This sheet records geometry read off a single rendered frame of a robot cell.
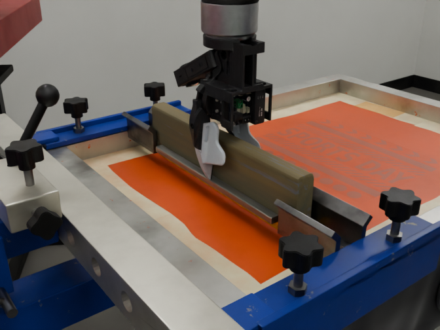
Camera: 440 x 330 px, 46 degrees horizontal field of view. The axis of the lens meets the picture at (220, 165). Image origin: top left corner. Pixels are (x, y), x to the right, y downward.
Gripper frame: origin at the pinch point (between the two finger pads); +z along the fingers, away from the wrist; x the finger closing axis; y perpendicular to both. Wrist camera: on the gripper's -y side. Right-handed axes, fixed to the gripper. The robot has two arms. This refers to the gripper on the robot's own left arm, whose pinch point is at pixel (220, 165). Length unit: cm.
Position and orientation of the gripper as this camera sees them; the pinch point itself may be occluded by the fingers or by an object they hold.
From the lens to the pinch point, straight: 78.5
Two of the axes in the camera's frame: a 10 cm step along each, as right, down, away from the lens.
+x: 8.0, -2.6, 5.4
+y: 6.0, 3.4, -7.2
